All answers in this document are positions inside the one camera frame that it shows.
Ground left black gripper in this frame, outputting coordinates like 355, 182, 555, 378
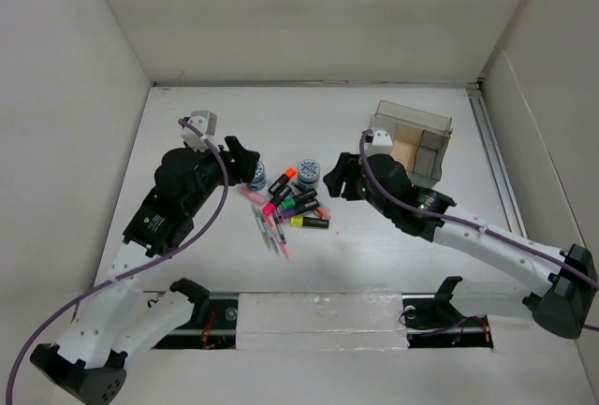
185, 136, 258, 215

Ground blue glue jar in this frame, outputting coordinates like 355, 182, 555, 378
247, 161, 267, 191
296, 159, 321, 191

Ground orange highlighter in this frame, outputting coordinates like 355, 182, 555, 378
268, 167, 297, 196

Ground yellow highlighter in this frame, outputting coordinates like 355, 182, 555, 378
290, 216, 329, 229

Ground green highlighter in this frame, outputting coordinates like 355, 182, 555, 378
280, 189, 317, 210

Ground pink highlighter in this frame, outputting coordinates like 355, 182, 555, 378
262, 185, 292, 216

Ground purple highlighter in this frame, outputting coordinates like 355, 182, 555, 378
280, 199, 320, 219

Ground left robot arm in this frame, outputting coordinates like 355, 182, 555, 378
30, 136, 260, 404

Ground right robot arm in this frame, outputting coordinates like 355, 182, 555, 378
324, 152, 598, 340

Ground red gel pen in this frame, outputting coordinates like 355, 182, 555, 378
314, 207, 330, 220

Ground green gel pen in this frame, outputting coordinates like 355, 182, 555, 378
251, 205, 278, 254

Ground blue gel pen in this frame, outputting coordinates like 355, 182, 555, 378
272, 211, 287, 245

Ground clear plastic organizer box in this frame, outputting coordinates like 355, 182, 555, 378
371, 100, 452, 188

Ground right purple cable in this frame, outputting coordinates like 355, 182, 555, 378
358, 128, 599, 334

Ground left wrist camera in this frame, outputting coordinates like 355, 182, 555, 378
181, 110, 217, 152

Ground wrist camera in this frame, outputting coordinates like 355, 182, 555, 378
181, 110, 217, 152
367, 128, 393, 151

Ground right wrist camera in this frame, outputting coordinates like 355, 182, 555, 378
367, 128, 393, 151

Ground aluminium side rail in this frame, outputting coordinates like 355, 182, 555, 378
466, 83, 528, 238

